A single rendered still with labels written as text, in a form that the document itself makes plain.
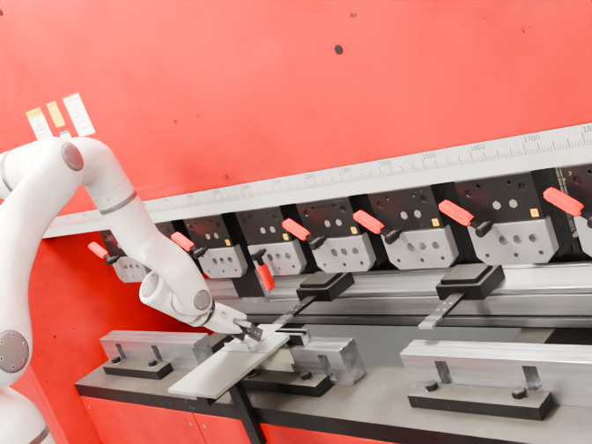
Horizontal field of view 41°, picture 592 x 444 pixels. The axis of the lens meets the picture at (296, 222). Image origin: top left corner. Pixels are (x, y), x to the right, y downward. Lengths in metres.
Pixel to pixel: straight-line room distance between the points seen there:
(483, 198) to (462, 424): 0.46
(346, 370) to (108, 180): 0.69
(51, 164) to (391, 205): 0.64
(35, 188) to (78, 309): 1.19
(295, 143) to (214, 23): 0.30
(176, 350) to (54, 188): 0.92
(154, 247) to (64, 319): 0.95
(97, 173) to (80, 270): 1.02
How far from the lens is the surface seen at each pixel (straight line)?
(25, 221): 1.52
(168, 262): 1.72
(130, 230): 1.74
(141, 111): 1.94
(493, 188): 1.39
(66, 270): 2.65
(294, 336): 1.93
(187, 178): 1.90
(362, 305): 2.10
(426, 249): 1.51
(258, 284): 1.93
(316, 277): 2.15
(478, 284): 1.79
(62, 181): 1.53
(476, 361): 1.62
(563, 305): 1.78
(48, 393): 2.64
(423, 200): 1.47
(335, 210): 1.61
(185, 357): 2.31
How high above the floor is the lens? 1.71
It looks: 14 degrees down
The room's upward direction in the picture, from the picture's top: 21 degrees counter-clockwise
